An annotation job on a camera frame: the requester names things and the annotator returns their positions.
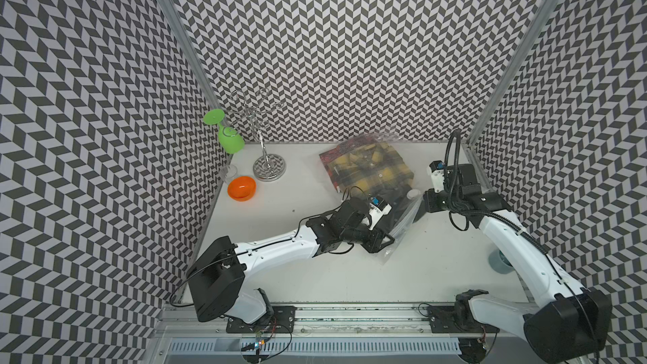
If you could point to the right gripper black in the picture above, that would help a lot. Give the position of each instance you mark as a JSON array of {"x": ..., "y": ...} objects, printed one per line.
[{"x": 431, "y": 206}]

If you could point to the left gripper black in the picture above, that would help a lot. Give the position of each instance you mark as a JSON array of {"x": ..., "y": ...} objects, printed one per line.
[{"x": 375, "y": 244}]

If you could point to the yellow plaid shirt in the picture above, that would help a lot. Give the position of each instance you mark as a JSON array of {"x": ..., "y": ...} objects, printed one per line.
[{"x": 371, "y": 167}]

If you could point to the clear plastic vacuum bag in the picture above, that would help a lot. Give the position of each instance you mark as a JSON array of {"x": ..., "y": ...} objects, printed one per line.
[{"x": 402, "y": 228}]

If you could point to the red black plaid shirt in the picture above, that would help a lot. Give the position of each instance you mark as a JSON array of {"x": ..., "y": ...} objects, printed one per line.
[{"x": 326, "y": 158}]

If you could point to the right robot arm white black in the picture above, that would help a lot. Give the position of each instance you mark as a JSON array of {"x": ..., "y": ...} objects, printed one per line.
[{"x": 565, "y": 320}]

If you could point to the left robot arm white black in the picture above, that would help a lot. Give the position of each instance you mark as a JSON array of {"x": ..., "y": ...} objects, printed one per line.
[{"x": 216, "y": 280}]

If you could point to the grey blue cup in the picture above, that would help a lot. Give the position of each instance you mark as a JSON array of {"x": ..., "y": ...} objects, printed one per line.
[{"x": 499, "y": 263}]

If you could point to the chrome glass holder stand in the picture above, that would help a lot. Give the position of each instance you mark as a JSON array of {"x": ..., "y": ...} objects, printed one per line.
[{"x": 269, "y": 167}]

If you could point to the orange plastic bowl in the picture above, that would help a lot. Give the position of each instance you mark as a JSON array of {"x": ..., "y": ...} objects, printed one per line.
[{"x": 242, "y": 189}]

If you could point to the clear plastic cup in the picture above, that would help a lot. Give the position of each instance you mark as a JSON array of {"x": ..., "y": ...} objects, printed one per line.
[{"x": 229, "y": 173}]

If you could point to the green plastic wine glass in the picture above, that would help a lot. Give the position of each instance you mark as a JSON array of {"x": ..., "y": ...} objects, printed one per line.
[{"x": 228, "y": 137}]

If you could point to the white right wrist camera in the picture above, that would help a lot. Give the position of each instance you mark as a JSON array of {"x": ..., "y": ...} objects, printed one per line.
[{"x": 435, "y": 171}]

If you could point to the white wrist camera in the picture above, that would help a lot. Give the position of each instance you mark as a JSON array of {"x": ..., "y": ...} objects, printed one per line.
[
  {"x": 435, "y": 171},
  {"x": 378, "y": 208}
]

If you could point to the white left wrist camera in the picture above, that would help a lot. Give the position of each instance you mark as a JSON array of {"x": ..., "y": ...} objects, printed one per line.
[{"x": 378, "y": 208}]

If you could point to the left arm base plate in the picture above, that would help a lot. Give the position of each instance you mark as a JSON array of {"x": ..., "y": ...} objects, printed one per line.
[{"x": 253, "y": 313}]

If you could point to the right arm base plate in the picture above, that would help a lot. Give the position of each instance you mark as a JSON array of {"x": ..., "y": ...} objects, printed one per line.
[{"x": 450, "y": 319}]

